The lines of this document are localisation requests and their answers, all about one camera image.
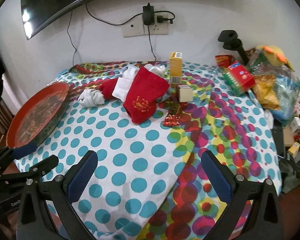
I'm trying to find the large clear plastic bag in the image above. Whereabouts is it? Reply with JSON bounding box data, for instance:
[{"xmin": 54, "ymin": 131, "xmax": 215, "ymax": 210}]
[{"xmin": 245, "ymin": 47, "xmax": 300, "ymax": 120}]

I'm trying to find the round red tray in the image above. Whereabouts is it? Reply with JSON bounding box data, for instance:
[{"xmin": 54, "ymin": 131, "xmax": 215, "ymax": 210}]
[{"xmin": 6, "ymin": 81, "xmax": 70, "ymax": 148}]

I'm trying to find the black television power cable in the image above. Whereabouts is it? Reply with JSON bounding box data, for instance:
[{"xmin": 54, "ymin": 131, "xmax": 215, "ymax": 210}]
[{"xmin": 86, "ymin": 4, "xmax": 144, "ymax": 26}]

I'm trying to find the black stand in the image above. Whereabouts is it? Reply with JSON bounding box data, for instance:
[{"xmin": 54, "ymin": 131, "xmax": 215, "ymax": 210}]
[{"xmin": 217, "ymin": 30, "xmax": 248, "ymax": 64}]

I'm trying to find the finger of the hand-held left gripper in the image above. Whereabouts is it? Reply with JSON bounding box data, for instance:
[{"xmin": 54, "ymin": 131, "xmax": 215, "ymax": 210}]
[
  {"xmin": 0, "ymin": 142, "xmax": 38, "ymax": 173},
  {"xmin": 0, "ymin": 154, "xmax": 60, "ymax": 188}
]

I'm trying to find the thin black hanging cable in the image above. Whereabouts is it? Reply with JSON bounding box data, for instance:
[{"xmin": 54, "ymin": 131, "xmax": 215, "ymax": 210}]
[{"xmin": 67, "ymin": 10, "xmax": 77, "ymax": 64}]

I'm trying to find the greyish white sock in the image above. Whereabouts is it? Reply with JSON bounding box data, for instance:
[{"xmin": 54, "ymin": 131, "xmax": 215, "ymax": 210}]
[{"xmin": 78, "ymin": 89, "xmax": 105, "ymax": 107}]

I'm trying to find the red snack packet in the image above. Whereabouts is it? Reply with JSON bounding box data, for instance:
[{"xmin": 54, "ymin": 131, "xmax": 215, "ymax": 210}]
[{"xmin": 215, "ymin": 54, "xmax": 232, "ymax": 68}]

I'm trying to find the yellow snack bag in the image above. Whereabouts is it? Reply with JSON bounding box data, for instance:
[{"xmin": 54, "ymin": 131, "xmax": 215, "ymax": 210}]
[{"xmin": 252, "ymin": 75, "xmax": 283, "ymax": 108}]

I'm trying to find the black angled plug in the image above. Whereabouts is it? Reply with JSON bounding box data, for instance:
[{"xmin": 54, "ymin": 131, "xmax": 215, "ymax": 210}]
[{"xmin": 157, "ymin": 15, "xmax": 174, "ymax": 24}]

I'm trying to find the red and green box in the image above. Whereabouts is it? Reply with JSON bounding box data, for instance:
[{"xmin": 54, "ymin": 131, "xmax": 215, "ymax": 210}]
[{"xmin": 222, "ymin": 60, "xmax": 256, "ymax": 97}]

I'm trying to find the yellow plush toy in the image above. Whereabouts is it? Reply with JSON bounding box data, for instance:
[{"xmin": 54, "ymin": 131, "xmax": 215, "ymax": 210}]
[{"xmin": 255, "ymin": 44, "xmax": 294, "ymax": 68}]

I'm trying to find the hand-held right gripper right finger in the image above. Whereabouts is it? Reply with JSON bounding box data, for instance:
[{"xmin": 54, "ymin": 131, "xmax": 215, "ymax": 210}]
[{"xmin": 201, "ymin": 150, "xmax": 285, "ymax": 240}]

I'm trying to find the black power adapter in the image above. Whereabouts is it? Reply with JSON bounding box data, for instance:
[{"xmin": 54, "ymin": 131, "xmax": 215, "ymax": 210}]
[{"xmin": 143, "ymin": 3, "xmax": 154, "ymax": 26}]

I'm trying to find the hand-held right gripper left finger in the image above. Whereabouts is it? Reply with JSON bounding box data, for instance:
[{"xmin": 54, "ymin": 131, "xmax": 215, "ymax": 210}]
[{"xmin": 16, "ymin": 150, "xmax": 99, "ymax": 240}]

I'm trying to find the brown cardboard box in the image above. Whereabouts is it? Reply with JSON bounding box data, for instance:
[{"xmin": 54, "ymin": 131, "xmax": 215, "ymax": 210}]
[{"xmin": 282, "ymin": 125, "xmax": 300, "ymax": 147}]

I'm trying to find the polka dot tablecloth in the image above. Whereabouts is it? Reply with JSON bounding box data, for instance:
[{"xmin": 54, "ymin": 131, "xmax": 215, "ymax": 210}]
[{"xmin": 15, "ymin": 59, "xmax": 283, "ymax": 240}]

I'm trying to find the red foil wrapper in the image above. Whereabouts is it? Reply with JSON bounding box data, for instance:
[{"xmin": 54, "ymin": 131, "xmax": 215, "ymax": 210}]
[{"xmin": 162, "ymin": 102, "xmax": 188, "ymax": 127}]

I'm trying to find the brown ribbed radiator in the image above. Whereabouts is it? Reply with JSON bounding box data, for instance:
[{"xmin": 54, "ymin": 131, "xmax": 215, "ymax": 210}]
[{"xmin": 0, "ymin": 105, "xmax": 15, "ymax": 140}]

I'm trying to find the red embroidered sock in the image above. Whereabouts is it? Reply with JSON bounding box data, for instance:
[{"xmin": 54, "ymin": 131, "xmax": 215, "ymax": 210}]
[
  {"xmin": 122, "ymin": 67, "xmax": 170, "ymax": 124},
  {"xmin": 100, "ymin": 80, "xmax": 120, "ymax": 100}
]

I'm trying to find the black adapter cable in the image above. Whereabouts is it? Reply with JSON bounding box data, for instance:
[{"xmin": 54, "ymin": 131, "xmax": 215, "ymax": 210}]
[{"xmin": 148, "ymin": 25, "xmax": 157, "ymax": 62}]

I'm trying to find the black plug cable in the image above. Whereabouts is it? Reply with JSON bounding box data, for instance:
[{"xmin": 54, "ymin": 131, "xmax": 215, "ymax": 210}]
[{"xmin": 154, "ymin": 10, "xmax": 176, "ymax": 20}]

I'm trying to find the tall yellow box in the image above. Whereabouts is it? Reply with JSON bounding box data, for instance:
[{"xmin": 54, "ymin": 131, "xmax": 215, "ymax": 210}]
[{"xmin": 169, "ymin": 52, "xmax": 183, "ymax": 84}]

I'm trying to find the beige wall socket plate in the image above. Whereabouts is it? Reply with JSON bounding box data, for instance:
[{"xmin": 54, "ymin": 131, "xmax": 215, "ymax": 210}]
[{"xmin": 122, "ymin": 20, "xmax": 169, "ymax": 38}]

